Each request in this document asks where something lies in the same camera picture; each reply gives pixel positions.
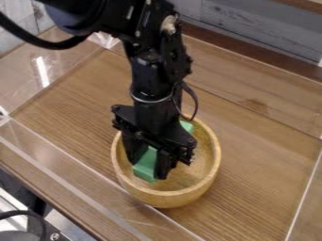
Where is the clear acrylic enclosure wall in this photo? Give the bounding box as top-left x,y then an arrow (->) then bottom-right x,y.
0,10 -> 322,241

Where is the clear acrylic corner bracket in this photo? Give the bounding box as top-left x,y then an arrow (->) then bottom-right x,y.
88,32 -> 119,50

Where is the black cable lower left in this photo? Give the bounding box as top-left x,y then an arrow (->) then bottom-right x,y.
0,210 -> 49,241

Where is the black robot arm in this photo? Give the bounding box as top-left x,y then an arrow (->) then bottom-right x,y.
0,0 -> 198,180

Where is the brown wooden bowl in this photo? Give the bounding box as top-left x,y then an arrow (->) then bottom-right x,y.
111,119 -> 222,208

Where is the green rectangular block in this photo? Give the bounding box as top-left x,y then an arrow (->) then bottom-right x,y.
132,120 -> 198,183

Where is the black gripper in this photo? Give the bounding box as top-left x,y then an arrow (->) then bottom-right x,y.
111,93 -> 194,180

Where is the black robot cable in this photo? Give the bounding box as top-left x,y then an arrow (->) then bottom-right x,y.
172,81 -> 199,122

